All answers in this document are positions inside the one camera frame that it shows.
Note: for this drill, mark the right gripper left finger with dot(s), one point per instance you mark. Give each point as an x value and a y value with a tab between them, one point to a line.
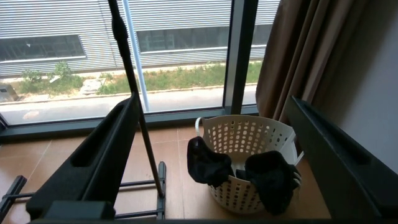
102	174

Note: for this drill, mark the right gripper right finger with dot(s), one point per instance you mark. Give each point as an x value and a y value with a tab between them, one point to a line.
348	180

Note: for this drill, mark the white laundry basket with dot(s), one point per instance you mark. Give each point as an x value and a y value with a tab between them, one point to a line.
242	137

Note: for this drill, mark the black clothes rack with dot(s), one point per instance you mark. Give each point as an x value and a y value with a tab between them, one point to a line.
123	46

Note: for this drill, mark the brown curtain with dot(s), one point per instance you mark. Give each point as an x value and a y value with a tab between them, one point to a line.
295	62

